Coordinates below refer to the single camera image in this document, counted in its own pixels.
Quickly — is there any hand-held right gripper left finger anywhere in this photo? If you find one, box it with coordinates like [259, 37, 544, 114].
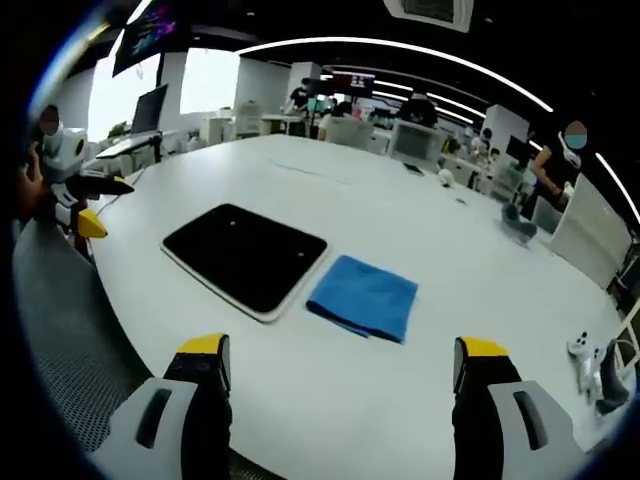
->
[92, 332, 234, 480]

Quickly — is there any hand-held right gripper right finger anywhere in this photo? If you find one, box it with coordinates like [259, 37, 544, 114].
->
[451, 336, 589, 480]

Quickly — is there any black rectangular tray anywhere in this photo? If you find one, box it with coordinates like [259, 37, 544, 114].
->
[160, 202, 331, 324]

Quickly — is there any blue cleaning cloth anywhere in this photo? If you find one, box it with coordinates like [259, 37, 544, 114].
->
[305, 254, 420, 345]

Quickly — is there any person's left hand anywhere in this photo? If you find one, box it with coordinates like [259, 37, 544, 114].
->
[14, 142, 54, 226]

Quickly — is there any computer monitor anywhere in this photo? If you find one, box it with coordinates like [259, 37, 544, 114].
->
[129, 83, 170, 135]

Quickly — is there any grey mesh office chair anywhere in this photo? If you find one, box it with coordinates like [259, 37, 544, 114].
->
[10, 217, 154, 454]

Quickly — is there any hanging display screen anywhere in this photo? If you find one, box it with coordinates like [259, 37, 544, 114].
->
[111, 0, 192, 79]

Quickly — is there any grey gripper on table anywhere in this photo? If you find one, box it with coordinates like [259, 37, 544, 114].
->
[499, 202, 539, 245]

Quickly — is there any white partition panel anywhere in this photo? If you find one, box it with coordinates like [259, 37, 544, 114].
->
[549, 172, 632, 291]

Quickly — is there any white box-shaped monitor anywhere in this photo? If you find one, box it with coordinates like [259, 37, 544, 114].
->
[389, 122, 444, 169]

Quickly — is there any ceiling air vent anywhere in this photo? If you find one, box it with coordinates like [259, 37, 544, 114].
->
[382, 0, 475, 34]

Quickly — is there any red wall display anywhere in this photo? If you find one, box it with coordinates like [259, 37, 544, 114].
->
[331, 71, 377, 99]

